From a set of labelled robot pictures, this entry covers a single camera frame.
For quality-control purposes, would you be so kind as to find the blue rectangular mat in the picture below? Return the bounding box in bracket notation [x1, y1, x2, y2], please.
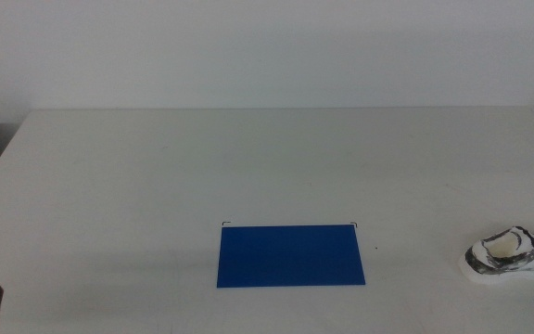
[216, 225, 367, 289]

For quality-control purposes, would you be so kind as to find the black and white shoe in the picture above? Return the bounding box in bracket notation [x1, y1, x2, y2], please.
[458, 225, 534, 286]

